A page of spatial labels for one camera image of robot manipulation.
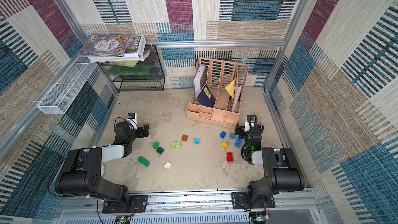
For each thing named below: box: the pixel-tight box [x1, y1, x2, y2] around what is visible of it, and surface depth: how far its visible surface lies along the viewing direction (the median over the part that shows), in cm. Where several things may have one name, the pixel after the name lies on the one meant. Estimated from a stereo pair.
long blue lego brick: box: [234, 136, 243, 148], surface depth 93 cm
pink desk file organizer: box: [186, 57, 249, 126], surface depth 102 cm
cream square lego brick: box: [163, 160, 173, 171], surface depth 86 cm
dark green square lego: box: [155, 146, 165, 156], surface depth 91 cm
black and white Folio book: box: [87, 35, 151, 63], surface depth 83 cm
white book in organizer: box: [193, 64, 207, 97], surface depth 103 cm
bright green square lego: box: [152, 141, 161, 150], surface depth 93 cm
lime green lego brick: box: [171, 141, 181, 149], surface depth 93 cm
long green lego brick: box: [137, 156, 151, 168], surface depth 87 cm
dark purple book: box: [195, 83, 217, 108], surface depth 104 cm
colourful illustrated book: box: [76, 34, 133, 57], surface depth 83 cm
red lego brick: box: [226, 152, 234, 163], surface depth 88 cm
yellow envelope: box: [224, 77, 236, 100], surface depth 88 cm
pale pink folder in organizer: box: [231, 86, 243, 113], surface depth 91 cm
